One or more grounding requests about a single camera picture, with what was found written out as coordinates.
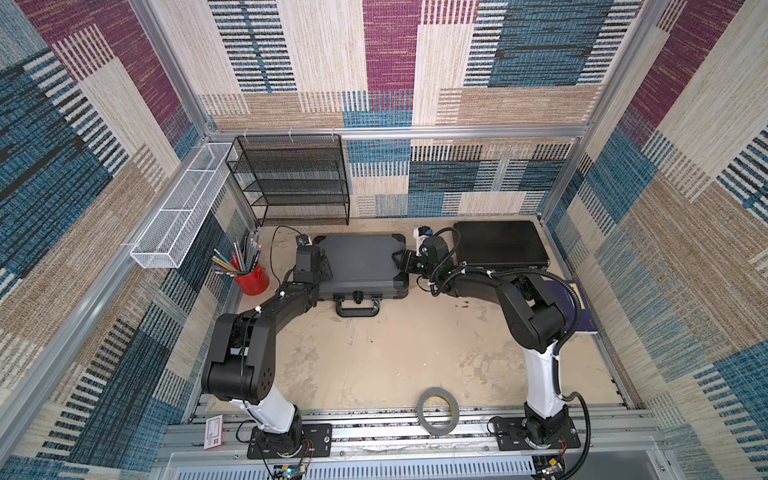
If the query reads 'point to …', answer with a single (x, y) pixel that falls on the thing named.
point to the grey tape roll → (454, 405)
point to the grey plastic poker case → (364, 272)
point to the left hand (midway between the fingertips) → (325, 267)
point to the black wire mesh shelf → (294, 180)
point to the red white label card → (213, 432)
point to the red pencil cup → (255, 282)
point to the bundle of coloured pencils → (243, 258)
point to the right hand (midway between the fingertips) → (401, 260)
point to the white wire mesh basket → (174, 229)
